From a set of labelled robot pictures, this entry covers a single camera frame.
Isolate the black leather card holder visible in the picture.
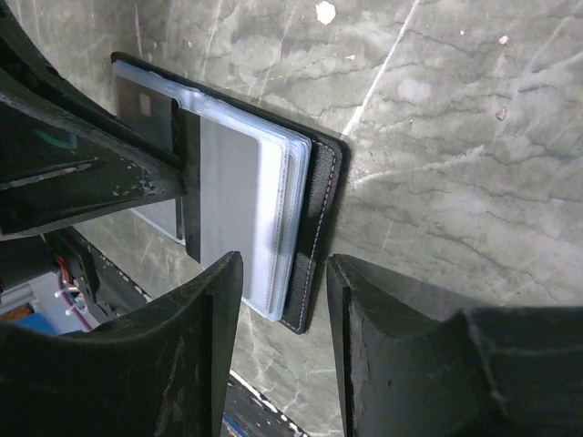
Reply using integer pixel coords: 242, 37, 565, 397
110, 51, 350, 335

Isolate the black card with chip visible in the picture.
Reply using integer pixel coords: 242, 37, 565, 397
113, 75, 183, 240

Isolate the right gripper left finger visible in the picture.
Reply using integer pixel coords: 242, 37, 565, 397
1, 251, 243, 436

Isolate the grey card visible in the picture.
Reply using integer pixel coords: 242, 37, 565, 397
182, 112, 259, 267

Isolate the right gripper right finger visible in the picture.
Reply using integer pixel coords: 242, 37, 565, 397
326, 254, 582, 436

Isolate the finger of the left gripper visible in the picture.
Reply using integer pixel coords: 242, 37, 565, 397
1, 72, 185, 237
1, 1, 175, 159

